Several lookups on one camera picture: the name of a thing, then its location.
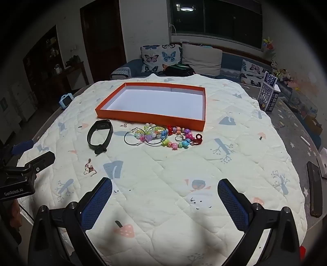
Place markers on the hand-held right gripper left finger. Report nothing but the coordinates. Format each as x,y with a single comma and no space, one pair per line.
98,202

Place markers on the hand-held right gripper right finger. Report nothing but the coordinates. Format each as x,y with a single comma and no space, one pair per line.
233,204

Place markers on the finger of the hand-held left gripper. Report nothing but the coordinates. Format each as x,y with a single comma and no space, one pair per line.
21,147
43,159

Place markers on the silver hoop earring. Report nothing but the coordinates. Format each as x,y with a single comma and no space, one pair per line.
153,144
124,139

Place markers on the black smart band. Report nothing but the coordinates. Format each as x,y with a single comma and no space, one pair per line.
102,124

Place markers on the orange cardboard box tray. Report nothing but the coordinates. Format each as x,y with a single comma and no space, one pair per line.
158,99

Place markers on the white quilted printed blanket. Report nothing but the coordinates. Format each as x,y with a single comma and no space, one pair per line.
158,179

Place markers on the black phone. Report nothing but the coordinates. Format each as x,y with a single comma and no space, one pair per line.
314,189

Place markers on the dark wooden cabinet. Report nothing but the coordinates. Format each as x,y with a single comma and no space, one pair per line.
48,66

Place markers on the white pen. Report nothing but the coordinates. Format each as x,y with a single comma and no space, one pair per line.
305,141

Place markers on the blue white printed carton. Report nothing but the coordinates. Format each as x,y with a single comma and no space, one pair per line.
268,94

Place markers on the small butterfly print cushion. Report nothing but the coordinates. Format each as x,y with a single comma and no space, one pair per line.
253,71

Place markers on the dark wooden door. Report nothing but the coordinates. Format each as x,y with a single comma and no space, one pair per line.
102,38

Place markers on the pile of plush toys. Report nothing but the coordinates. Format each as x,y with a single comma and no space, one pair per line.
283,74

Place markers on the blue sofa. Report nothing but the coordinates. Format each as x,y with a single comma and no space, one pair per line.
231,64

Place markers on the black backpack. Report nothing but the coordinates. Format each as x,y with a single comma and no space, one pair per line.
177,69

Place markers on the beige cushion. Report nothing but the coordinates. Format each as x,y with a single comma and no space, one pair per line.
201,60

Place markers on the large butterfly print cushion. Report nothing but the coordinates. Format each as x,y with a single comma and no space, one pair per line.
158,57

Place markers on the colourful toy flowers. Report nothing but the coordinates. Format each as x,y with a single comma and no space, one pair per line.
268,44

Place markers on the dark window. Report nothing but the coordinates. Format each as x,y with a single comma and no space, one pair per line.
230,18

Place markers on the blue toy camera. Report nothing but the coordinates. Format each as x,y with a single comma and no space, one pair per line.
66,101

